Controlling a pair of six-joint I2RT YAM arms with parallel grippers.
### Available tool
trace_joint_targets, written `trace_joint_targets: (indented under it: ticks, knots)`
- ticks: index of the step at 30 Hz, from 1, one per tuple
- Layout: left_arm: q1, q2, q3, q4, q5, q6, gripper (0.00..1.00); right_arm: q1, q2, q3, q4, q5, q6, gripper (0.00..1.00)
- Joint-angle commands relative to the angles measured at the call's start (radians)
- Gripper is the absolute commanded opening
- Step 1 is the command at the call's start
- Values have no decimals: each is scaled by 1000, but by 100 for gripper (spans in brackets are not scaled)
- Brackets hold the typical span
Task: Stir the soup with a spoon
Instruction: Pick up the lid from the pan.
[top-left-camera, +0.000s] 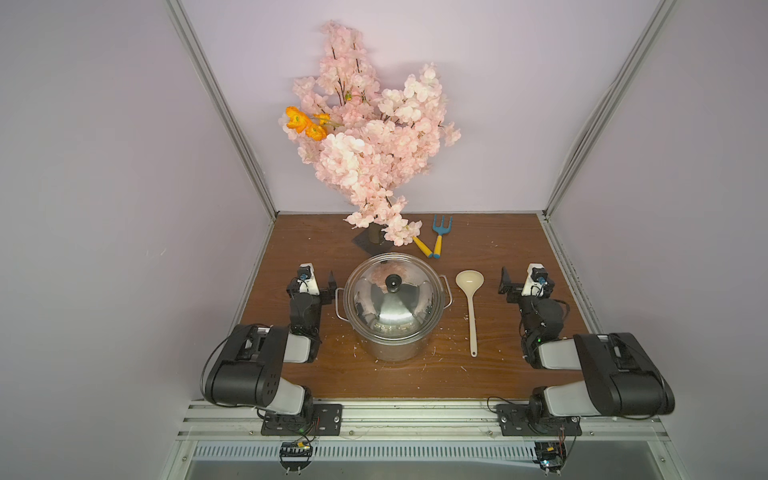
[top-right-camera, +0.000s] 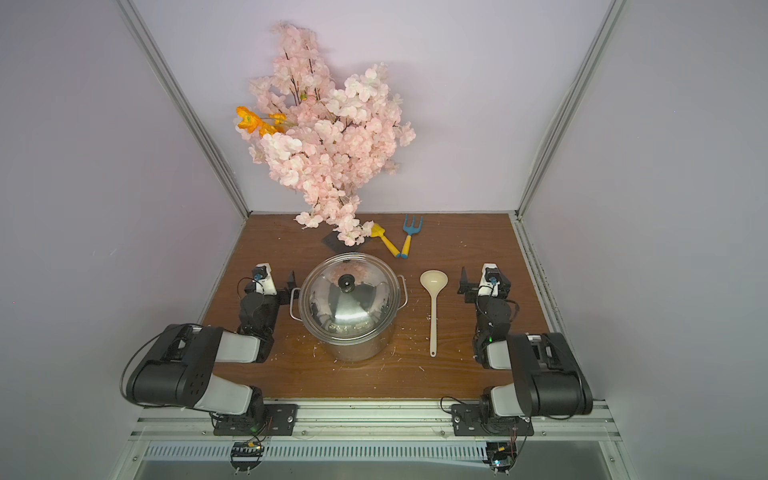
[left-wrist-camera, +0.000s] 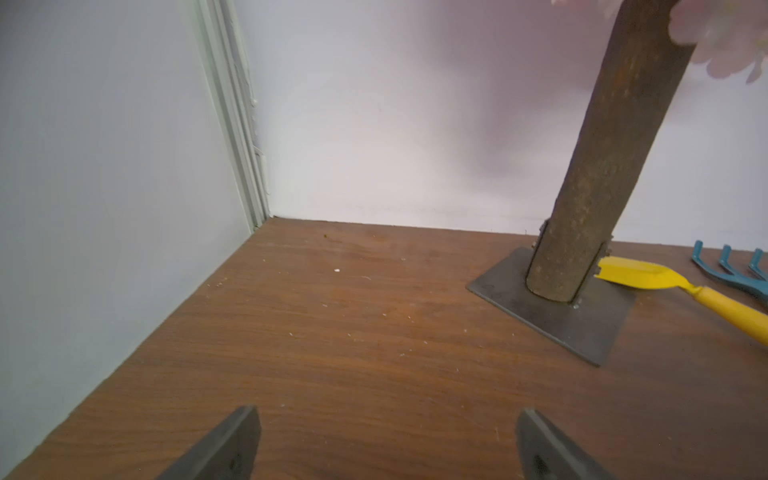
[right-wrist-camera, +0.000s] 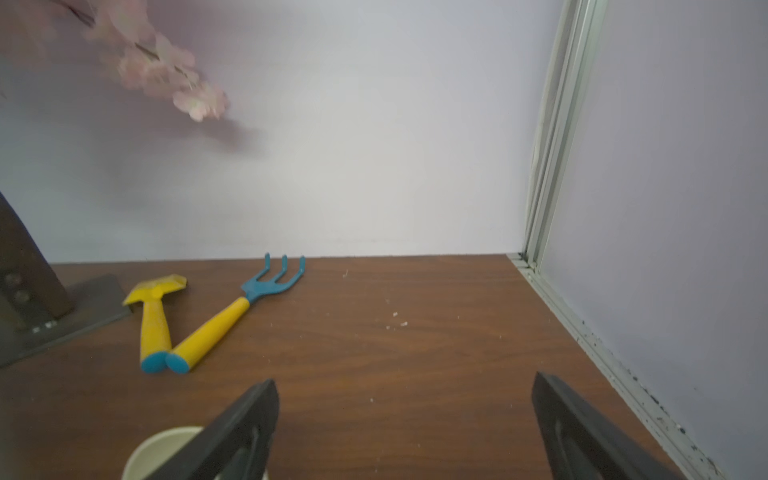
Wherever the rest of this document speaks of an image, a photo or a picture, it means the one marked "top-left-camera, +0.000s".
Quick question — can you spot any stainless steel pot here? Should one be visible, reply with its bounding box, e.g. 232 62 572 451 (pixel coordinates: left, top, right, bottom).
334 251 454 364

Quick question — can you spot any aluminium corner post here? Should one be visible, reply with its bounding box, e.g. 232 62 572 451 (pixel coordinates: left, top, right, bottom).
164 0 279 223
542 0 678 218

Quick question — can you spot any right aluminium corner post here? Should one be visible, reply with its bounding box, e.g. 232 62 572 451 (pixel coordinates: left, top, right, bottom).
542 0 678 218

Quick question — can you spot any small circuit board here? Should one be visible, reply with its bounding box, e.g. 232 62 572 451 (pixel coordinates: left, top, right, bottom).
534 441 567 476
278 441 314 475

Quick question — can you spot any cream plastic ladle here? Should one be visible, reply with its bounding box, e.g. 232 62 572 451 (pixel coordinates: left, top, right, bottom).
455 270 485 358

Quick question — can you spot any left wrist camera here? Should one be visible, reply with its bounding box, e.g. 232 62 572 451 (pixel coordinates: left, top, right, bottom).
297 263 320 296

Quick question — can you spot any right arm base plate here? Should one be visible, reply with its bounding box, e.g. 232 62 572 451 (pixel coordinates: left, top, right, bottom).
493 403 582 437

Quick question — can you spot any blue garden fork toy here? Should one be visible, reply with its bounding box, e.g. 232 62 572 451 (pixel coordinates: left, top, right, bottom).
432 214 453 258

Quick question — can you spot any yellow garden shovel toy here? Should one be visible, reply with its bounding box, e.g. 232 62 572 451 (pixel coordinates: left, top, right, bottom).
413 236 433 258

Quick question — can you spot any pink cherry blossom branch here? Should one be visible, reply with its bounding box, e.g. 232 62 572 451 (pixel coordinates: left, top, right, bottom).
279 21 461 246

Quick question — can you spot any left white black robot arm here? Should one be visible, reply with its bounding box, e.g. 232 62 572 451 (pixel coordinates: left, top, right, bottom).
200 268 337 420

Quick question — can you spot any left aluminium corner post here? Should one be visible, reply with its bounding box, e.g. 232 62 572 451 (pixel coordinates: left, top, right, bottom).
164 0 279 223

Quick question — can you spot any left small circuit board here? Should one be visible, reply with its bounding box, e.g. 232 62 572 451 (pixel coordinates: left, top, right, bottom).
278 441 314 475

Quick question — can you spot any dark flower base plate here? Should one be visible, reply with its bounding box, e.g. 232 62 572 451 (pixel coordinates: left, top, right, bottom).
352 223 394 257

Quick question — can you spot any orange artificial flower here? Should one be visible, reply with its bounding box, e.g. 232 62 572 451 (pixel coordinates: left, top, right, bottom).
285 106 331 141

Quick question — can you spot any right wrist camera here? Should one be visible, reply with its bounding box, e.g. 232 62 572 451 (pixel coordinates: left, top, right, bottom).
522 263 553 298

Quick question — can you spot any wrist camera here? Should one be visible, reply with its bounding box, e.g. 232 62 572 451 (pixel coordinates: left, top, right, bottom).
297 263 320 296
522 263 553 298

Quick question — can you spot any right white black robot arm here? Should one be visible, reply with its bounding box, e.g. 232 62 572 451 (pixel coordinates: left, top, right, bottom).
498 263 676 428

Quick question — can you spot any right small circuit board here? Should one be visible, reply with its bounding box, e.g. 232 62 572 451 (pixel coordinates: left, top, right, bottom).
534 441 567 476

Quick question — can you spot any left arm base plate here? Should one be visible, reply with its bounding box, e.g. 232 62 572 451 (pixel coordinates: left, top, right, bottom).
260 403 343 437

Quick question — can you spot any aluminium mounting rail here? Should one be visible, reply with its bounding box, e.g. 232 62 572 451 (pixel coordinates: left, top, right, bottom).
176 398 670 444

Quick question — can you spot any steel pot lid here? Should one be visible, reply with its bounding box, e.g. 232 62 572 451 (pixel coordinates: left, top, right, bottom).
343 251 446 342

